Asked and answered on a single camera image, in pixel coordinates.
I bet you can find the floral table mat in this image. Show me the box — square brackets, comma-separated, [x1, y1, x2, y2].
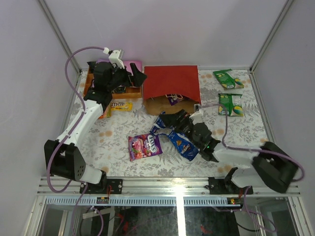
[80, 69, 268, 177]

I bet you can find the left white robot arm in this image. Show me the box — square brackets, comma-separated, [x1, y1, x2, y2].
[44, 60, 147, 194]

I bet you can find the blue snack packet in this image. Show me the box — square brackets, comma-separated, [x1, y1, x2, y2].
[150, 111, 199, 161]

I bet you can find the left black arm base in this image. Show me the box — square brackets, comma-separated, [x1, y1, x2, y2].
[85, 178, 123, 195]

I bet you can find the red paper bag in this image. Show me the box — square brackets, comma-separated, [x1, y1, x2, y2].
[143, 65, 201, 116]

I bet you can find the small purple chocolate packet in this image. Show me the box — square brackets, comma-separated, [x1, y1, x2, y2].
[167, 94, 188, 106]

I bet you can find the yellow chocolate candy packet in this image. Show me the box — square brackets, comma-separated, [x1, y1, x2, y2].
[111, 102, 133, 111]

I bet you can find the orange wooden tray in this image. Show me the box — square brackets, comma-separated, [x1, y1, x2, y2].
[83, 66, 142, 99]

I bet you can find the purple cable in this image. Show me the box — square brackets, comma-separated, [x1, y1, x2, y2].
[46, 46, 110, 236]
[199, 103, 305, 233]

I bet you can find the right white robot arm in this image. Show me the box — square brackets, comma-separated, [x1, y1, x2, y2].
[159, 110, 299, 194]

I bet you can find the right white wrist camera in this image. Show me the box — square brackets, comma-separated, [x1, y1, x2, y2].
[189, 104, 203, 124]

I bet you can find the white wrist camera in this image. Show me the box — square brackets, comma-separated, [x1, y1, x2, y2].
[108, 49, 125, 69]
[189, 104, 203, 124]

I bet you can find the green snack packet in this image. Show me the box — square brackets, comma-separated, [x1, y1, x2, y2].
[218, 93, 244, 117]
[213, 69, 245, 89]

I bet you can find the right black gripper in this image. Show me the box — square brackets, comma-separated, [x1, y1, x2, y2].
[159, 110, 200, 149]

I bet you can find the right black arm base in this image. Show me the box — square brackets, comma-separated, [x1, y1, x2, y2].
[208, 169, 248, 195]

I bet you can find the purple candy packet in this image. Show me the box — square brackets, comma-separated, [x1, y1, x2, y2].
[128, 133, 162, 161]

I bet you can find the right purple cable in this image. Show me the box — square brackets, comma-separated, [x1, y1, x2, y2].
[199, 103, 305, 233]

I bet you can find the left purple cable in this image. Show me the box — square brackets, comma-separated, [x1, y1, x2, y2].
[46, 46, 110, 236]

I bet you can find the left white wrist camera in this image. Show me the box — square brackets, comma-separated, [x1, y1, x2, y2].
[108, 49, 125, 69]

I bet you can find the purple folded cloth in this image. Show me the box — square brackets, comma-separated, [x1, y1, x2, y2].
[95, 58, 143, 73]

